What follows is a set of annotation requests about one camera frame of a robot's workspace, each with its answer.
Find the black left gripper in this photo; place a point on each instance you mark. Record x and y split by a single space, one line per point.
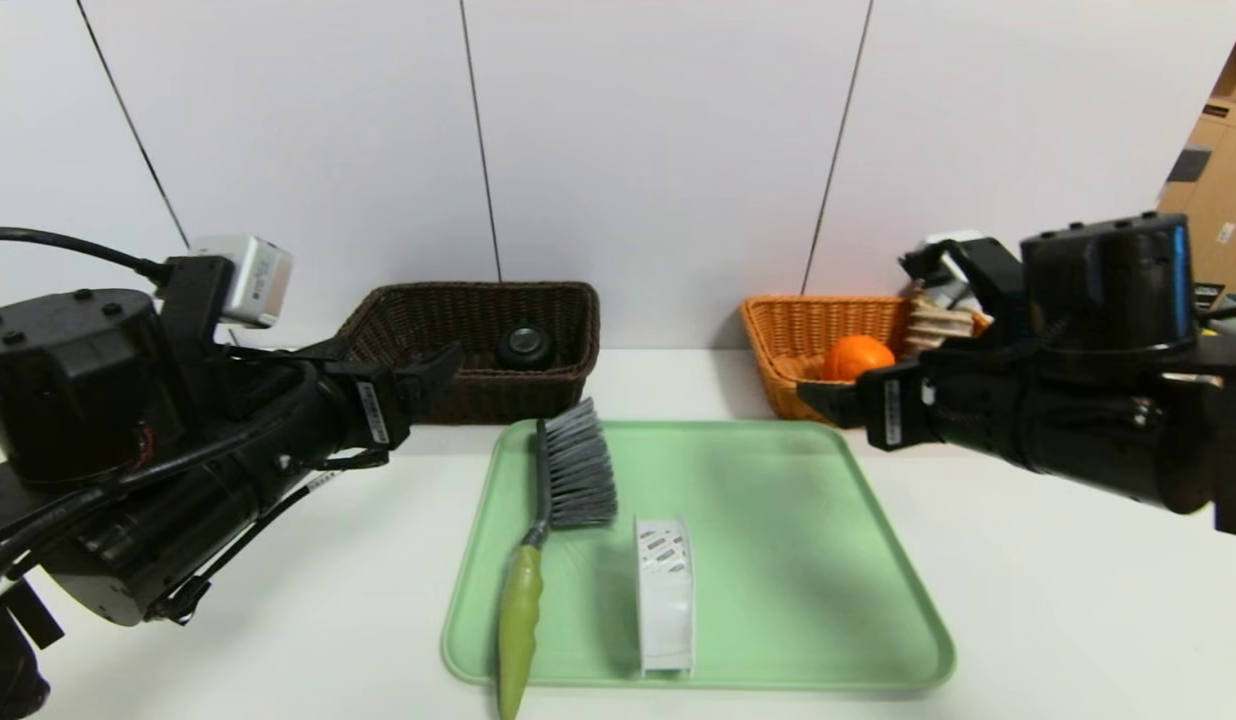
376 410

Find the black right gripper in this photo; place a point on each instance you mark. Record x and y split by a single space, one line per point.
893 408

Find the orange fruit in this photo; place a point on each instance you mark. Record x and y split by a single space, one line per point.
858 357

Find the glass cup with black holder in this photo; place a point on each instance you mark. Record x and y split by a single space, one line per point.
525 345

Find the brown striped bread roll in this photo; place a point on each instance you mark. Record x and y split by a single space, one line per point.
938 325

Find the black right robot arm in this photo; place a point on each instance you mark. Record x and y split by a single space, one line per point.
1108 420

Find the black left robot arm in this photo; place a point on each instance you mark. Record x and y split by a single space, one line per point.
78 400

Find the orange wicker basket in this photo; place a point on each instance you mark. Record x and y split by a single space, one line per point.
778 340

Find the dark brown wicker basket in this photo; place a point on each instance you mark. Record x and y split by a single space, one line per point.
538 395

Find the light green plastic tray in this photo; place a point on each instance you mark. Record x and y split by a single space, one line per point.
778 580

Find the white round plastic container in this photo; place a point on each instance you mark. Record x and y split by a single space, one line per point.
666 615

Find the wooden cabinet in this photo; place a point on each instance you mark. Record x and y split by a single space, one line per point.
1223 150

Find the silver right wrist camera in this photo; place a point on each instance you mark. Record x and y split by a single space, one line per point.
953 240

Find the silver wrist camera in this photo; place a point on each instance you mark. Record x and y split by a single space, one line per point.
953 240
248 280

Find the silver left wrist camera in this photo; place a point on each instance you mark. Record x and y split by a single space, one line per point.
248 280

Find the dark grey wall box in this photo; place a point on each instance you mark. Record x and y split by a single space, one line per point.
1189 165

